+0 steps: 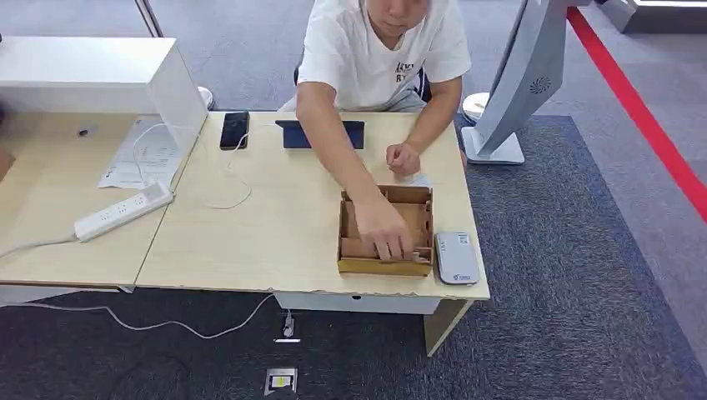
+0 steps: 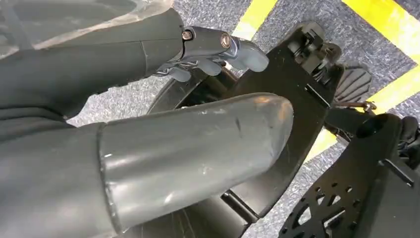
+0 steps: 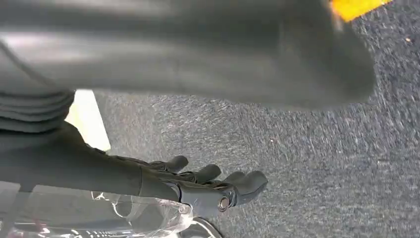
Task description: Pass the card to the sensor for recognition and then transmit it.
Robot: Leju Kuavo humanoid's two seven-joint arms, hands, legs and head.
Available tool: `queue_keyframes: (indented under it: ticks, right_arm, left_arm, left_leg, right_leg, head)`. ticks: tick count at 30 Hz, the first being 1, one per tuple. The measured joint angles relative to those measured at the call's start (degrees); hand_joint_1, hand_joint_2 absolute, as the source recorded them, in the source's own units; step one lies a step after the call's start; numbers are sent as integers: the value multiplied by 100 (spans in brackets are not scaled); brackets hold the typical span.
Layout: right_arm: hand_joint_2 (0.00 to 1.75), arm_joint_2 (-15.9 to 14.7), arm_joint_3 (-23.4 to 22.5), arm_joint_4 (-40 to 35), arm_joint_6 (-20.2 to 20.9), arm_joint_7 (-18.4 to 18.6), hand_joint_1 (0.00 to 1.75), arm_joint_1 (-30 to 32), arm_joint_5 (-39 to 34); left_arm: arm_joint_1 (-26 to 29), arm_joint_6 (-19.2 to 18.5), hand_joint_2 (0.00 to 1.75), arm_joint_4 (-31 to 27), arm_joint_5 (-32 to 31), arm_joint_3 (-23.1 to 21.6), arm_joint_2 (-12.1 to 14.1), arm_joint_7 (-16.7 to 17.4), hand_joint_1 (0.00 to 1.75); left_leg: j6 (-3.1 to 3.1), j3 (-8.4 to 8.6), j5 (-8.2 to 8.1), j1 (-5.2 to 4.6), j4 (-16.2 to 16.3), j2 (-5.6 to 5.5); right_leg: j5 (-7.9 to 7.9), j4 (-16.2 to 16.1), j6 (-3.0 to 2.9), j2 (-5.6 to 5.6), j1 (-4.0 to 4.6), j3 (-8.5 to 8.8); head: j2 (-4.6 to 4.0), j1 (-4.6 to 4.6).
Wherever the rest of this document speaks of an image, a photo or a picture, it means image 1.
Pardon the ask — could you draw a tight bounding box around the person's left hand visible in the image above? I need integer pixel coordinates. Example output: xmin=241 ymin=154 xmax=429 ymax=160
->
xmin=385 ymin=142 xmax=422 ymax=178

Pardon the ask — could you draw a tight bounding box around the person's right hand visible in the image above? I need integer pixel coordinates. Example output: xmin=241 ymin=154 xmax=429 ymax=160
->
xmin=353 ymin=196 xmax=415 ymax=262

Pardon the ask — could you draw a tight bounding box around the wooden card box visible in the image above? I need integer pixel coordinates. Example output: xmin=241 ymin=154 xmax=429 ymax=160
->
xmin=337 ymin=184 xmax=435 ymax=278

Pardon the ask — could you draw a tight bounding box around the grey card reader device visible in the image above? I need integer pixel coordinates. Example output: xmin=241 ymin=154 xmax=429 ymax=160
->
xmin=434 ymin=232 xmax=480 ymax=287

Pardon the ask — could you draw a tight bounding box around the person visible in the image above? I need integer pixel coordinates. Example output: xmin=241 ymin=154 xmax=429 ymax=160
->
xmin=278 ymin=0 xmax=474 ymax=262

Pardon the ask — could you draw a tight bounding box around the dark blue tablet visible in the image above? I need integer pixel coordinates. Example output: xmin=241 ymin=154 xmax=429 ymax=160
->
xmin=275 ymin=120 xmax=366 ymax=151

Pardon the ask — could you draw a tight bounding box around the grey white kiosk stand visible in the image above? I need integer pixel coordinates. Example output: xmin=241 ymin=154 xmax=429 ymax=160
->
xmin=461 ymin=0 xmax=592 ymax=166

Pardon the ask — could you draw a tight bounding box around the black smartphone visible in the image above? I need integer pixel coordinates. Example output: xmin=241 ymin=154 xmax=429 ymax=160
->
xmin=219 ymin=111 xmax=251 ymax=151

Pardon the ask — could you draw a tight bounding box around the metal floor socket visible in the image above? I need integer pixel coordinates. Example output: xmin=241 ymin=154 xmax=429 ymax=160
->
xmin=263 ymin=367 xmax=299 ymax=398

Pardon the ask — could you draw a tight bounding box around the white power strip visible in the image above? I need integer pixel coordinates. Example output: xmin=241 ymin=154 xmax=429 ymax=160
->
xmin=73 ymin=181 xmax=175 ymax=243

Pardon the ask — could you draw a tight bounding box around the printed paper sheet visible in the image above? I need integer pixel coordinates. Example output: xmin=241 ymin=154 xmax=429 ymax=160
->
xmin=98 ymin=117 xmax=186 ymax=191

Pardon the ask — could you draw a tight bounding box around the grey white display base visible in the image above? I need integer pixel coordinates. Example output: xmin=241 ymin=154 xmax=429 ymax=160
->
xmin=596 ymin=0 xmax=707 ymax=34

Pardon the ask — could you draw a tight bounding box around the grey metal pole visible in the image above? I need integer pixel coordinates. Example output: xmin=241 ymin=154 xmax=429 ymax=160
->
xmin=133 ymin=0 xmax=165 ymax=38

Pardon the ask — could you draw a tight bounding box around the white desk partition box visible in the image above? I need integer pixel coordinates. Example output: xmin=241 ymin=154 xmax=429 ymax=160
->
xmin=0 ymin=37 xmax=209 ymax=167

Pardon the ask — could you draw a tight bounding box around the pale wooden side desk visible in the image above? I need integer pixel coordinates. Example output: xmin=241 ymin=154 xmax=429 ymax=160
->
xmin=0 ymin=112 xmax=208 ymax=293

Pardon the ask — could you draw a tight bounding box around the brown cardboard piece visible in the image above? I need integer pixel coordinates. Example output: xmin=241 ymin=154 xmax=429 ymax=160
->
xmin=0 ymin=148 xmax=17 ymax=183

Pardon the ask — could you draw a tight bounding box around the white charging cable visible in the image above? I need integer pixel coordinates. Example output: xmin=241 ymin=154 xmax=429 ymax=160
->
xmin=204 ymin=122 xmax=278 ymax=211

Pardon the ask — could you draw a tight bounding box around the white floor cable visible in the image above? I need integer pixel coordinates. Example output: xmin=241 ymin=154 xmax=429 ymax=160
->
xmin=0 ymin=293 xmax=276 ymax=340

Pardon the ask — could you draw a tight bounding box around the white power strip cable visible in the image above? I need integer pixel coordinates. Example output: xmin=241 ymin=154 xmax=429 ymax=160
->
xmin=0 ymin=234 xmax=78 ymax=261

